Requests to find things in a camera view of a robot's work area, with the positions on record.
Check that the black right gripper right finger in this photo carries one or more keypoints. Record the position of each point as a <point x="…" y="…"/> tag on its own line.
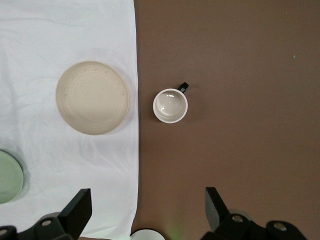
<point x="217" y="215"/>

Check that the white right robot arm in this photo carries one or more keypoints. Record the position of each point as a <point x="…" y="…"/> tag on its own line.
<point x="147" y="235"/>

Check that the beige gray plate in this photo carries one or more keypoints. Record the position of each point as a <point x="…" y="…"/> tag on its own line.
<point x="92" y="98"/>

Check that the green plate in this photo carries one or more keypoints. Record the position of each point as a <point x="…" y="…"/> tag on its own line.
<point x="8" y="176"/>

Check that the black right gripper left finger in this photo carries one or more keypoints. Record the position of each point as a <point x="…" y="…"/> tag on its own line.
<point x="75" y="215"/>

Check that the white cloth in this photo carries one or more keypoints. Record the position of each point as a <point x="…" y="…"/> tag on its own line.
<point x="37" y="50"/>

